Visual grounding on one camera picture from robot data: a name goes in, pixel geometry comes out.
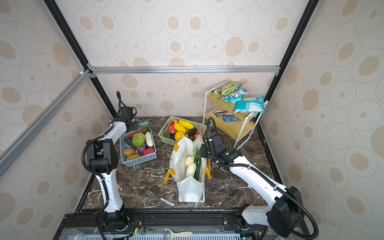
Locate green cucumber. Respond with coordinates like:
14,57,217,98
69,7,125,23
194,158,202,181

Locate white radish with leaves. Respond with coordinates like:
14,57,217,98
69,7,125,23
185,149,200,179

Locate blue plastic vegetable basket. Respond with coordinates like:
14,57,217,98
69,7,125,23
120,122,157,168

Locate white grocery bag yellow handles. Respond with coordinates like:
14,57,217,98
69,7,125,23
164,134,211,203

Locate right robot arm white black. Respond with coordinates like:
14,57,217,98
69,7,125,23
200,117,319,240

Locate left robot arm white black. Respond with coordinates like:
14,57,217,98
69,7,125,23
82,91,137,229

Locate teal m&m snack bag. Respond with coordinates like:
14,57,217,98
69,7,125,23
219,89,249,104

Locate teal snack bag front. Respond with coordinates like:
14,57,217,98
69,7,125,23
234,97,265,113

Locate green yellow snack bag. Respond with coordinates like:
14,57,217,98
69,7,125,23
213,82,242,96

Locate green plastic fruit basket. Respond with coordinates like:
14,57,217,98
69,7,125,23
158,116,207,146

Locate green cabbage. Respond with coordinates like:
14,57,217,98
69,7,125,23
132,133,146,148

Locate dark eggplant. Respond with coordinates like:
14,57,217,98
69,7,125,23
187,128,198,138

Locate dark chocolate bar packet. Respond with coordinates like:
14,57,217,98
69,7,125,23
214,110,232,117

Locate purple red cabbage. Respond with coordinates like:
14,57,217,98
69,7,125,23
137,146,146,156

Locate brown potato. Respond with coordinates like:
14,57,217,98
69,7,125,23
123,148,136,157

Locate yellow mango back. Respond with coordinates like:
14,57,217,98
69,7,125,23
178,120,194,130

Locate yellow mango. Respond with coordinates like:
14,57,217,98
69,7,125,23
178,120,194,130
174,123,187,134

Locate wrinkled yellow orange fruit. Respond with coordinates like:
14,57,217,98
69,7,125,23
175,131,185,142

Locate red chili pepper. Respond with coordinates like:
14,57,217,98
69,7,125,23
143,148,155,156

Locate yellow mango front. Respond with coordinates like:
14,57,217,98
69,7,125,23
174,123,187,134

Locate pink dragon fruit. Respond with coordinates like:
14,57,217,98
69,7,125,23
169,122,177,134

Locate white plastic knife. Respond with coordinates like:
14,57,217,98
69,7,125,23
160,198,175,207

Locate metal fork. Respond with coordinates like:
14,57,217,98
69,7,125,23
145,190,154,197

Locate cream plastic spatula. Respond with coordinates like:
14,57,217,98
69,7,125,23
164,229,194,240

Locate silver aluminium side bar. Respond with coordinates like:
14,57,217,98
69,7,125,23
1,70,91,175

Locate wooden shelf white frame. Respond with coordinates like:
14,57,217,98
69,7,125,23
203,81,263,150

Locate silver aluminium frame bar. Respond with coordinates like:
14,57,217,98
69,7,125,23
90,66,280,74

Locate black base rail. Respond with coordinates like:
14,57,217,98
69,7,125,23
54,208,281,240

